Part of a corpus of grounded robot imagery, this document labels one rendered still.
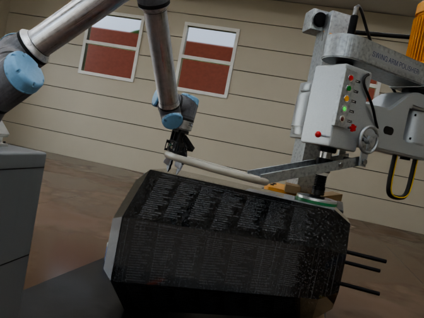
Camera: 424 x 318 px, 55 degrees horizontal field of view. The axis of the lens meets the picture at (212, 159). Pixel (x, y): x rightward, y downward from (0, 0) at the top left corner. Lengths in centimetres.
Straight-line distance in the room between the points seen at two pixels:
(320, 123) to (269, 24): 666
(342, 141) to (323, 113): 17
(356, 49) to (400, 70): 35
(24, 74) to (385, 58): 172
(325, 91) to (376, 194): 637
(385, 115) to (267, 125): 609
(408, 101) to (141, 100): 706
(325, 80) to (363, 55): 22
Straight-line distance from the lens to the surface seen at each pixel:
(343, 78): 211
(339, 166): 222
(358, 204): 842
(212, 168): 159
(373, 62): 229
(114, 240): 212
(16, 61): 157
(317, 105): 221
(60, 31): 168
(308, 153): 290
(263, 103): 836
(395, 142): 248
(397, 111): 247
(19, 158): 164
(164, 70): 163
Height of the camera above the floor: 104
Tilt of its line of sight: 3 degrees down
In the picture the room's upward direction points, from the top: 11 degrees clockwise
